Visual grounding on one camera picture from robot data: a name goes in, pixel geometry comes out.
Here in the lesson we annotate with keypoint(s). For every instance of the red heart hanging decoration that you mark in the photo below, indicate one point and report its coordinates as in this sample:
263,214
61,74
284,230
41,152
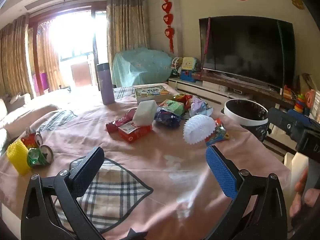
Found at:
168,18

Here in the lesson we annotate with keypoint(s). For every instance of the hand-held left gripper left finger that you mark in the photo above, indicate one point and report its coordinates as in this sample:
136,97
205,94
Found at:
82,177

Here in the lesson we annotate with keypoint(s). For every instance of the white ball toy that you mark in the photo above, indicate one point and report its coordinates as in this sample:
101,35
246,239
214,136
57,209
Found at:
177,66

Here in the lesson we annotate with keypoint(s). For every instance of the purple thermos bottle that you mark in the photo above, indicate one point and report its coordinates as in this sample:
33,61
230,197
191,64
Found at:
106,87

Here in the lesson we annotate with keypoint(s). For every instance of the dark blue snack bag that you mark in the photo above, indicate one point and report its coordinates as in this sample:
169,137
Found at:
166,118

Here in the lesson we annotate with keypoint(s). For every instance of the purple paper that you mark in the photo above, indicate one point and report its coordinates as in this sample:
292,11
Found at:
200,105

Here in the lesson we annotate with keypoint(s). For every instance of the green drink carton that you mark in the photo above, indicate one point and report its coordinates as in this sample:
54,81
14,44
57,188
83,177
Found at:
172,106

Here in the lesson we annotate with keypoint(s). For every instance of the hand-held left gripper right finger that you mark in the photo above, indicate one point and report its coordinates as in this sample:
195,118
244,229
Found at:
221,172

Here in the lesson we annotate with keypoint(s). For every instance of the crushed red can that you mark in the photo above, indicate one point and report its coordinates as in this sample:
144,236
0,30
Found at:
31,140

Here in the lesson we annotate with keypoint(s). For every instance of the white rimmed trash bin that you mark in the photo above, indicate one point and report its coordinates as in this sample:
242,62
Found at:
250,126

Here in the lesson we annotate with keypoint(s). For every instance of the yellow teal toy cube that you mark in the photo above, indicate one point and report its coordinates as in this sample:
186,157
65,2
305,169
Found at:
190,63

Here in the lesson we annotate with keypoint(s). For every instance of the gold wall sticker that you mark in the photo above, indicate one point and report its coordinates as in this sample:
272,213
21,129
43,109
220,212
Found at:
297,0

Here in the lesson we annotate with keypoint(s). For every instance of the white television stand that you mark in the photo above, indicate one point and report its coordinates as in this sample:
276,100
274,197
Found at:
200,85

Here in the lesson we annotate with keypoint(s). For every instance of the white foam block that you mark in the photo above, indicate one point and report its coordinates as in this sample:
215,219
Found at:
144,112

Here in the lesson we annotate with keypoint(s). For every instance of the crushed green can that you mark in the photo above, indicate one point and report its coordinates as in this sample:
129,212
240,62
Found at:
37,156

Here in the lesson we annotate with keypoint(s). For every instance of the beige patterned curtain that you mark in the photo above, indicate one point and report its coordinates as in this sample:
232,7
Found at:
48,55
127,25
15,57

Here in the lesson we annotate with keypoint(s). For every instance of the light sofa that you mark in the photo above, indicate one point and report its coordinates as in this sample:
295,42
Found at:
20,112

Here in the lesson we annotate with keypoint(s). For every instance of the red snack box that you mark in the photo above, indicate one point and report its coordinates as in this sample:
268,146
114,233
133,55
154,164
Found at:
135,133

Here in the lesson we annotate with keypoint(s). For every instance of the large picture book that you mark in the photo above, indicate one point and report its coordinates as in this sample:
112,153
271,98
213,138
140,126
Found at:
152,92

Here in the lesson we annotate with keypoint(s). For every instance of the brown chair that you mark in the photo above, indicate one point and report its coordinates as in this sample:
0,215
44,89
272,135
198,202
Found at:
81,73

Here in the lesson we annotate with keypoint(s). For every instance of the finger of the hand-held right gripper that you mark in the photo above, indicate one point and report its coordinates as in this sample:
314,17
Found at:
285,123

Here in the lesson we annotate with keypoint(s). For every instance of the pink snack wrapper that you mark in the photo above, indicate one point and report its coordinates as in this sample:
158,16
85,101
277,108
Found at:
112,126

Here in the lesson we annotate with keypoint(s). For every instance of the teal dust cover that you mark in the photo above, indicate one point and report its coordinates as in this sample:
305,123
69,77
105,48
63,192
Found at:
142,65

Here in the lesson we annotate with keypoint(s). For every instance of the blue toy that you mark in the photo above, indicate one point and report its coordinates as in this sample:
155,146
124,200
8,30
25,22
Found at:
187,76

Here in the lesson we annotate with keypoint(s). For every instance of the yellow foam fruit net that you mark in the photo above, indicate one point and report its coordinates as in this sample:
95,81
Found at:
17,158

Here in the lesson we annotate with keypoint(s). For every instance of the black television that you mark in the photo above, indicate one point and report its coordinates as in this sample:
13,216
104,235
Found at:
250,47

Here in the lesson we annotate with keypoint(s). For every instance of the red snack packet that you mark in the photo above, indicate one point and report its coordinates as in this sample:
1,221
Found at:
182,97

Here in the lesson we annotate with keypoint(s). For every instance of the colourful snack wrapper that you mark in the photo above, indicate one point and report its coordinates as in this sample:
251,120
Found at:
218,135

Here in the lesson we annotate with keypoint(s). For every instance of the person's right hand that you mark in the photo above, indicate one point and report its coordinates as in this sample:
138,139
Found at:
301,192

